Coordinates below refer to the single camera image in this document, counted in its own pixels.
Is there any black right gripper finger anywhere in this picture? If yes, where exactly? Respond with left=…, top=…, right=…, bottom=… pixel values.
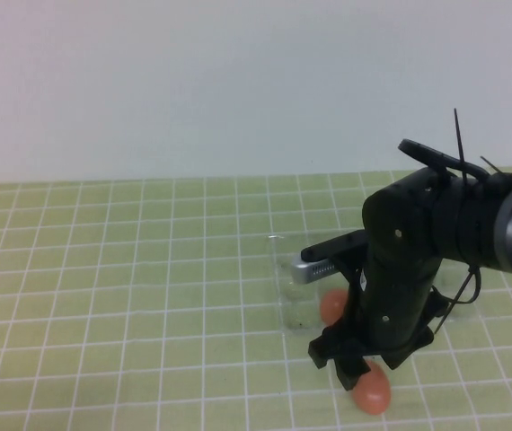
left=334, top=356, right=373, bottom=391
left=384, top=351, right=412, bottom=371

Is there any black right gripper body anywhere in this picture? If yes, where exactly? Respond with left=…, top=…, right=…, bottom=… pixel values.
left=308, top=268, right=448, bottom=370

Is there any orange egg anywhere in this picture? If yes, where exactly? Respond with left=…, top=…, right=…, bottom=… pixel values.
left=318, top=288, right=352, bottom=325
left=351, top=361, right=393, bottom=417

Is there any transparent plastic egg tray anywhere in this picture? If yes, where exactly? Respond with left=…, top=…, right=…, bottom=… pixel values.
left=264, top=232, right=481, bottom=337

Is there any black zip tie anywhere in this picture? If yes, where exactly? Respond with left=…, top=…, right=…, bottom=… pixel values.
left=453, top=107, right=469, bottom=180
left=433, top=263, right=482, bottom=337
left=479, top=154, right=505, bottom=175

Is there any green grid tablecloth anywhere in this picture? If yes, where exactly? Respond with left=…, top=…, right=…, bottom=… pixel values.
left=0, top=163, right=512, bottom=431

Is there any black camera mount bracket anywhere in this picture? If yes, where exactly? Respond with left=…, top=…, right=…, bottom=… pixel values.
left=300, top=229, right=367, bottom=270

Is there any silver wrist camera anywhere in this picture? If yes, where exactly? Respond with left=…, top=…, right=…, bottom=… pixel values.
left=289, top=258, right=340, bottom=286

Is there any black camera cable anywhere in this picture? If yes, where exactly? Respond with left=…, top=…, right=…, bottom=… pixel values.
left=397, top=137, right=512, bottom=198

